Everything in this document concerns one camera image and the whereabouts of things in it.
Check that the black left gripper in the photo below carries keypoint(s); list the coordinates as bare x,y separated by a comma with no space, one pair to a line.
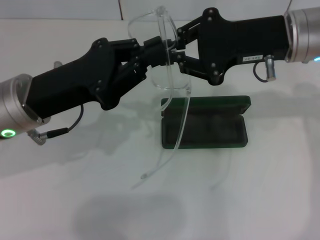
75,82

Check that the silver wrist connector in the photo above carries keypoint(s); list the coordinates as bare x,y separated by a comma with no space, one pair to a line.
271,68
58,64

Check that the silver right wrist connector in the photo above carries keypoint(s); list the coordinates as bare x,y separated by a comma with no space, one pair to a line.
271,68

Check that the clear transparent glasses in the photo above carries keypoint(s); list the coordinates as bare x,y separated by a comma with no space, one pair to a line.
161,12

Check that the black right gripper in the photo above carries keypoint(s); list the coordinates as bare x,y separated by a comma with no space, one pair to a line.
237,42

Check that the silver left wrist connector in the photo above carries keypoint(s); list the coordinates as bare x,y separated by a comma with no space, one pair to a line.
58,64

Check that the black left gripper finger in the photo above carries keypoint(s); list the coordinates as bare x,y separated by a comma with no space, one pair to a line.
152,46

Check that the green glasses case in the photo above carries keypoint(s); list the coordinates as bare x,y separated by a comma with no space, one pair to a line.
215,132

